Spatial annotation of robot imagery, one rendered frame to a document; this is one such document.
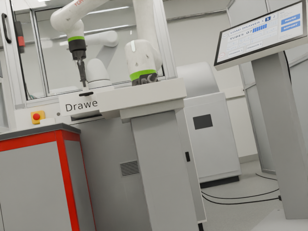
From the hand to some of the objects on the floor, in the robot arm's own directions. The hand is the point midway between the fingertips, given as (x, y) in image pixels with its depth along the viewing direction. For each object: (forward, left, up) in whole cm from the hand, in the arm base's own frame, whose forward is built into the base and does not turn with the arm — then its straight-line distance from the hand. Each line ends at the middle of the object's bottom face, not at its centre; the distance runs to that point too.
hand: (85, 87), depth 187 cm
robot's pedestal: (-29, -27, -97) cm, 105 cm away
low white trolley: (-2, +41, -97) cm, 105 cm away
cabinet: (+71, -13, -94) cm, 118 cm away
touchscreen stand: (-13, -100, -97) cm, 140 cm away
